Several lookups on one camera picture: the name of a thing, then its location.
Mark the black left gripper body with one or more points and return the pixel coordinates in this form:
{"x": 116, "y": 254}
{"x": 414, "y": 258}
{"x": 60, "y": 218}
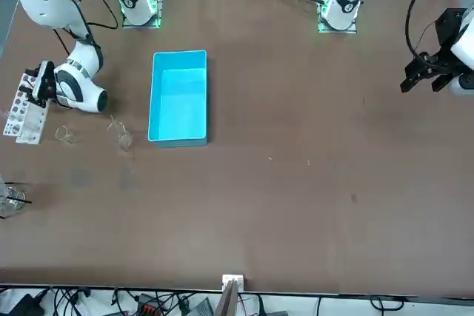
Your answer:
{"x": 446, "y": 27}

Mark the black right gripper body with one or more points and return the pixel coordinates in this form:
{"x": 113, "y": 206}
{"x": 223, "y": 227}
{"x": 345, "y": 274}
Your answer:
{"x": 45, "y": 81}

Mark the white test tube rack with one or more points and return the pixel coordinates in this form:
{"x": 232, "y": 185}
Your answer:
{"x": 31, "y": 134}

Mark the aluminium camera post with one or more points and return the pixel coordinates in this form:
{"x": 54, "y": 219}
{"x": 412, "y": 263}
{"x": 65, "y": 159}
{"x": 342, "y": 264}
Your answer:
{"x": 227, "y": 294}

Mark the blue plastic bin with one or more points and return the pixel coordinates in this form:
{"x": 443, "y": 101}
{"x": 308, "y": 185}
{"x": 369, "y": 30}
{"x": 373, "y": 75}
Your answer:
{"x": 177, "y": 109}

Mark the black power strip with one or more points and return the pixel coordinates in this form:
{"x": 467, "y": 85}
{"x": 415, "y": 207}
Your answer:
{"x": 150, "y": 305}

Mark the glass beaker under stand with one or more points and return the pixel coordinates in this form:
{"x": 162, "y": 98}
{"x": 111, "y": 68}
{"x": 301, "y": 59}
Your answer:
{"x": 15, "y": 199}

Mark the small clear glass beaker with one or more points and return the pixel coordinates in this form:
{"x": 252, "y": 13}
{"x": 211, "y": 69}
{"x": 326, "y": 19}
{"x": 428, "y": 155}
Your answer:
{"x": 64, "y": 134}

